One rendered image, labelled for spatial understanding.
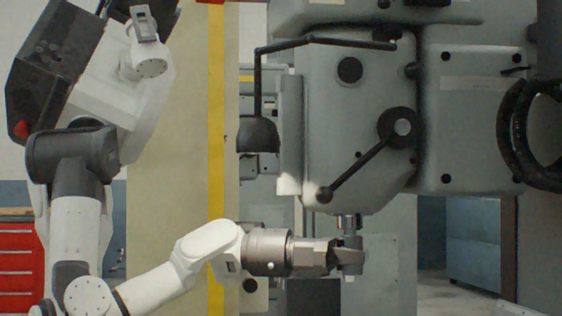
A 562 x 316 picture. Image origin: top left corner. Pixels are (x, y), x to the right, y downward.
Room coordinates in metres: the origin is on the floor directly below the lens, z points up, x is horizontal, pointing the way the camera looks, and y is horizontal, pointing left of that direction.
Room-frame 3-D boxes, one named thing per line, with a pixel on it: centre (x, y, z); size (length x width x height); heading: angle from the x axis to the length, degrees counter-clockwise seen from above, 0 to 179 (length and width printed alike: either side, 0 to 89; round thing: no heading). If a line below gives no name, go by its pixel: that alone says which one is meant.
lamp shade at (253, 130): (1.39, 0.03, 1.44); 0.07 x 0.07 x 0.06
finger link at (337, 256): (1.46, -0.12, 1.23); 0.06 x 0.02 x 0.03; 77
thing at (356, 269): (1.49, -0.13, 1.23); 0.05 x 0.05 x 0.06
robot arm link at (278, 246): (1.51, -0.04, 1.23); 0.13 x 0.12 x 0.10; 167
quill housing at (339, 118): (1.49, -0.13, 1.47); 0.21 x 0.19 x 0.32; 12
